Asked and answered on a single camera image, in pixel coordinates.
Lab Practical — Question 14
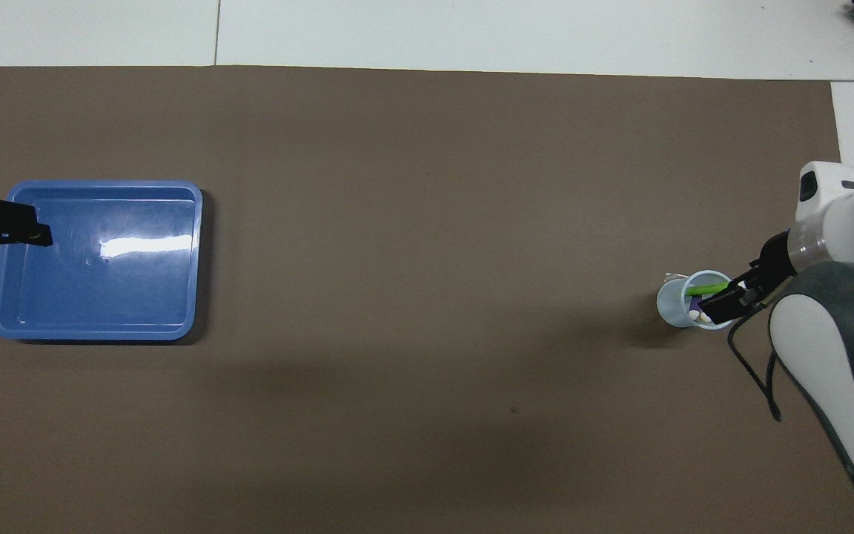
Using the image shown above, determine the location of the light blue mesh pen cup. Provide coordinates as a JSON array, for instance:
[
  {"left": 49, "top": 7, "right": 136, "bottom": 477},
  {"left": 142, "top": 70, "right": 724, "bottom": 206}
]
[{"left": 656, "top": 270, "right": 741, "bottom": 329}]

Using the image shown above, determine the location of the brown table mat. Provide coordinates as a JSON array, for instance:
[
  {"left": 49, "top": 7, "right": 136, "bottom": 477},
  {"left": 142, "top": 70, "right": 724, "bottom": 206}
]
[{"left": 0, "top": 65, "right": 854, "bottom": 534}]

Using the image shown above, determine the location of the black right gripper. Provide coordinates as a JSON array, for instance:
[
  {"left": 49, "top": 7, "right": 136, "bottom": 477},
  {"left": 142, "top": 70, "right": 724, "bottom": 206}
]
[{"left": 698, "top": 231, "right": 795, "bottom": 323}]

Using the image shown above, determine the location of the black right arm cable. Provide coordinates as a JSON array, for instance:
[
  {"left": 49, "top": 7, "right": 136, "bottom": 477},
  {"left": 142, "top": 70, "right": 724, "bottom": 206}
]
[{"left": 727, "top": 256, "right": 854, "bottom": 422}]

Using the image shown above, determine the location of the blue plastic tray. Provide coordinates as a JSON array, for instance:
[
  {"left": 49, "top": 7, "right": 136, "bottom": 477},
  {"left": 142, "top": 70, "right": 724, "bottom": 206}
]
[{"left": 0, "top": 179, "right": 204, "bottom": 342}]

